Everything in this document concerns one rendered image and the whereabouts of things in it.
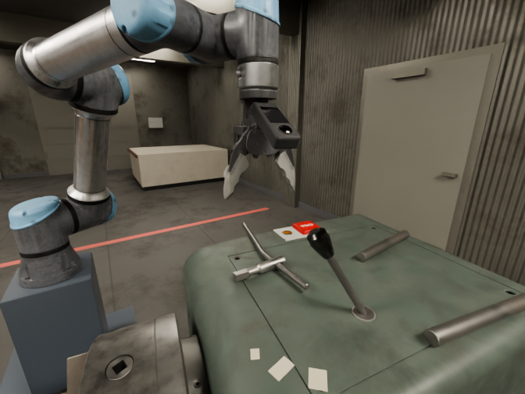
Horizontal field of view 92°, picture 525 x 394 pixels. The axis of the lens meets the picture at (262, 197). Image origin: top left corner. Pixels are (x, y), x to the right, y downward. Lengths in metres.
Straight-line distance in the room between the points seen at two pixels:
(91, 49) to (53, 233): 0.56
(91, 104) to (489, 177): 3.04
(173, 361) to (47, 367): 0.71
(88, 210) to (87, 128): 0.26
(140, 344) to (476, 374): 0.46
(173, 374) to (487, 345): 0.43
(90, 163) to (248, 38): 0.60
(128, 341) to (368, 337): 0.35
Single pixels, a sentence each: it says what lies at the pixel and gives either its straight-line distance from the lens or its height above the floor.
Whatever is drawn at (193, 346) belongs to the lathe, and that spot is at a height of 1.19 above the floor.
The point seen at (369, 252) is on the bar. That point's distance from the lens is 0.61.
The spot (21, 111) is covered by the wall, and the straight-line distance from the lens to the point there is 9.74.
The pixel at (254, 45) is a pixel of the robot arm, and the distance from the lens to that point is 0.49.
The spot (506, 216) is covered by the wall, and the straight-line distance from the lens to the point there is 3.16.
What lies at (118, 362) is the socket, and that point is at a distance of 0.46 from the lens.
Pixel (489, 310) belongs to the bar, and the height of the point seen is 1.28.
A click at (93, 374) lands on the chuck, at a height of 1.24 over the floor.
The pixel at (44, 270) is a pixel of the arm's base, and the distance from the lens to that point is 0.97.
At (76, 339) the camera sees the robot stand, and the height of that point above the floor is 0.91.
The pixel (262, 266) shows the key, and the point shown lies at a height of 1.27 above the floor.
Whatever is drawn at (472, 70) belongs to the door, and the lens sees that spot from 3.16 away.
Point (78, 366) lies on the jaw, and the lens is 0.55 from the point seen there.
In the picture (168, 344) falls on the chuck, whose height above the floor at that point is 1.24.
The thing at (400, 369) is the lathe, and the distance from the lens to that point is 0.42.
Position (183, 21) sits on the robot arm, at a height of 1.69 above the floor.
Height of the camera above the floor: 1.55
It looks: 17 degrees down
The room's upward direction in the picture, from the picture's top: straight up
